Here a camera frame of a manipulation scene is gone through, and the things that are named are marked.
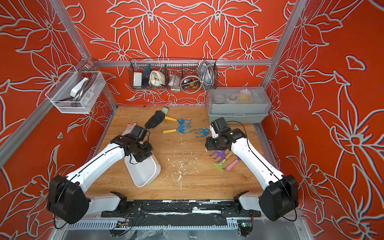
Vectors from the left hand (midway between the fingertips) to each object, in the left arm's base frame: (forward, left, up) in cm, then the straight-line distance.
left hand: (154, 151), depth 82 cm
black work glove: (+32, +8, -9) cm, 34 cm away
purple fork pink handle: (+7, -39, -11) cm, 41 cm away
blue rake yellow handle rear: (+32, -12, -10) cm, 36 cm away
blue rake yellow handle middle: (+25, -12, -11) cm, 30 cm away
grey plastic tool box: (+39, -52, +3) cm, 65 cm away
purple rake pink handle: (-2, -44, -9) cm, 45 cm away
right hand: (+4, -29, +5) cm, 30 cm away
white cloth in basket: (+38, +3, +23) cm, 44 cm away
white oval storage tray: (-9, +6, -9) cm, 14 cm away
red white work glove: (+21, +25, -8) cm, 34 cm away
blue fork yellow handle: (+23, -29, -10) cm, 39 cm away
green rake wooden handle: (-1, -38, -10) cm, 40 cm away
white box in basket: (+37, +15, +23) cm, 46 cm away
